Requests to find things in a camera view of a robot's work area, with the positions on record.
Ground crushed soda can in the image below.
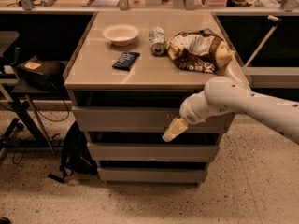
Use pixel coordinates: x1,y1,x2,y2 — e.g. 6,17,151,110
149,27,166,56

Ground black metal stand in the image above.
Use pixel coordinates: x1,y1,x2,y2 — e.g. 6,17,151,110
0,31,64,161

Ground dark blue snack packet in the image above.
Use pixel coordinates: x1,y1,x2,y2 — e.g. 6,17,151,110
112,51,140,71

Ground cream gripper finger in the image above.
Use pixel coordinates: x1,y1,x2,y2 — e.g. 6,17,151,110
163,118,188,142

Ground grey bottom drawer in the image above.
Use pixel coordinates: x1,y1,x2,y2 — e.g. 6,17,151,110
98,168,208,183

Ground white paper bowl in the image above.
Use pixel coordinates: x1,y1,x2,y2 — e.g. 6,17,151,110
102,24,139,47

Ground grey drawer cabinet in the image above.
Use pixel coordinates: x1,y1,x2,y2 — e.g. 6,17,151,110
63,10,252,187

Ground grey middle drawer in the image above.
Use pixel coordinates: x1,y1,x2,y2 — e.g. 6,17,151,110
88,143,219,162

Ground white-handled stick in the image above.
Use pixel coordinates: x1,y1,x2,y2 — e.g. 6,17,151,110
244,15,282,67

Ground black backpack on floor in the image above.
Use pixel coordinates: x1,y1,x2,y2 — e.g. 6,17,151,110
48,122,97,183

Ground black bag on stand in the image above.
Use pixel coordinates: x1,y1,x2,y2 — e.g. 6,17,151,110
17,57,65,91

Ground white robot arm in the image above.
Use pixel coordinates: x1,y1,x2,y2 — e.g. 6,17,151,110
163,76,299,144

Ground grey drawer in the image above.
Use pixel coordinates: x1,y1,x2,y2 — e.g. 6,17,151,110
88,143,219,162
98,168,208,183
71,105,235,134

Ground grey top drawer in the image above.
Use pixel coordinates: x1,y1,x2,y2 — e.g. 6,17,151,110
71,105,235,134

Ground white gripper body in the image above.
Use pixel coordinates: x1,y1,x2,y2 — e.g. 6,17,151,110
179,95,207,125

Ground crumpled brown chip bag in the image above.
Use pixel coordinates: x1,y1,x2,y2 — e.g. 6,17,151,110
166,29,235,74

